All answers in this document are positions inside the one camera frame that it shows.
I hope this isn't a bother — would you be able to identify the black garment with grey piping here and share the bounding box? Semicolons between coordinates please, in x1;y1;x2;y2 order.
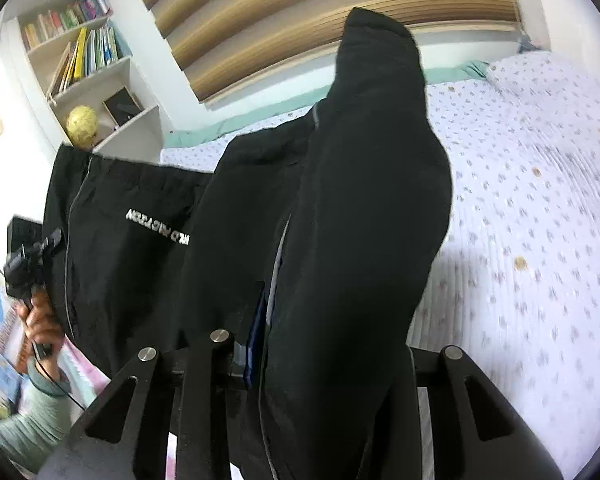
43;8;453;479

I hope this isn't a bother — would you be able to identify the grey-green sleeved left forearm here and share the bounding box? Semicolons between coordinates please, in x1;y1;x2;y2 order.
0;358;72;474

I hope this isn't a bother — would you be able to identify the person's left hand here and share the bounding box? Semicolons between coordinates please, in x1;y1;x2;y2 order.
18;288;65;382

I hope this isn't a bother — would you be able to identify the pink bed sheet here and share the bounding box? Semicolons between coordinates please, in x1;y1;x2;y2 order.
58;337;110;408

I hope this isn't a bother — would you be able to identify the yellow globe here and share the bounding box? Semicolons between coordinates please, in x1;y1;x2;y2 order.
65;105;98;148

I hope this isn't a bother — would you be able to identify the floral lilac bed quilt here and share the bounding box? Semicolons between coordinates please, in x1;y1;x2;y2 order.
159;49;600;480

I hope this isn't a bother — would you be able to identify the small black framed board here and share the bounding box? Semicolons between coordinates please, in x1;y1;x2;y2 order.
104;87;143;127

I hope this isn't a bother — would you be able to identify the white bookshelf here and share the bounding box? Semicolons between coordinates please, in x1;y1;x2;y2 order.
1;0;171;162

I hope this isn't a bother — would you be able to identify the row of middle shelf books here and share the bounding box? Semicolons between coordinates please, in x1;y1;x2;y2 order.
45;21;126;100

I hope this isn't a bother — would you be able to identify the row of shelf books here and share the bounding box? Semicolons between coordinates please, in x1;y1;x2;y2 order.
45;21;126;100
19;0;111;51

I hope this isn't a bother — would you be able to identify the row of upper shelf books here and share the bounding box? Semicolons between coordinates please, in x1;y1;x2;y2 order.
19;0;111;51

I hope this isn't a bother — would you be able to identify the brown striped window blind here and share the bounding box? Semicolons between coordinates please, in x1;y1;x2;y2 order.
142;0;520;102

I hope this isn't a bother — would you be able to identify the mint green mattress cover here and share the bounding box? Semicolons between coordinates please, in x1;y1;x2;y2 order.
163;60;489;148

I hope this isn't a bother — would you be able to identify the floral pillow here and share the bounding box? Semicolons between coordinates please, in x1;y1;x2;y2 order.
486;51;600;135

